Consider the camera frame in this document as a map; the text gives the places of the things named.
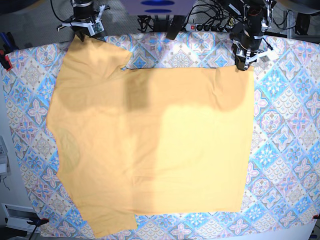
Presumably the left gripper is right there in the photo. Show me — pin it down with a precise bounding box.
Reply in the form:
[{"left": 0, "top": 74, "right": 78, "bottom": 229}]
[{"left": 229, "top": 23, "right": 278, "bottom": 62}]

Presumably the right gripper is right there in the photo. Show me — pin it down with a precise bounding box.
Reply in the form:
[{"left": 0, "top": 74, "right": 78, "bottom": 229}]
[{"left": 56, "top": 5, "right": 111, "bottom": 42}]

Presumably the yellow T-shirt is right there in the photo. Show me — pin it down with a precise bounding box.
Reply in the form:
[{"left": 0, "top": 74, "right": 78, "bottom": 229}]
[{"left": 46, "top": 38, "right": 254, "bottom": 238}]

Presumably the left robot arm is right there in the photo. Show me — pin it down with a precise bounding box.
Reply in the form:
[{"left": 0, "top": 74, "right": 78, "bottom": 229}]
[{"left": 122, "top": 0, "right": 275, "bottom": 71}]

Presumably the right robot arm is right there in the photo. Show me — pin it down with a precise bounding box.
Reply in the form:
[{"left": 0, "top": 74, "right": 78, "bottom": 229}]
[{"left": 57, "top": 0, "right": 235, "bottom": 41}]

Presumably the white power strip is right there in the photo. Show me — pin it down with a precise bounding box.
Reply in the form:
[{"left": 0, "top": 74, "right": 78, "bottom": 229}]
[{"left": 184, "top": 23, "right": 232, "bottom": 33}]

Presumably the red clamp upper left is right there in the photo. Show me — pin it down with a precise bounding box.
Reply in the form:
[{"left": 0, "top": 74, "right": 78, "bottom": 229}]
[{"left": 0, "top": 50, "right": 13, "bottom": 72}]

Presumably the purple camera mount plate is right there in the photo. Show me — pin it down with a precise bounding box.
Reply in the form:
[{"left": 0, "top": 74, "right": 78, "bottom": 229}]
[{"left": 120, "top": 0, "right": 196, "bottom": 16}]

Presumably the black bracket at table edge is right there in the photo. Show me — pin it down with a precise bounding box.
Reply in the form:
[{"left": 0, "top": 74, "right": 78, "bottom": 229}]
[{"left": 166, "top": 15, "right": 185, "bottom": 40}]

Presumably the white rail lower left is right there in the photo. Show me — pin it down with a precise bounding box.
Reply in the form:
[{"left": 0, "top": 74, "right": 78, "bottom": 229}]
[{"left": 1, "top": 203, "right": 38, "bottom": 233}]

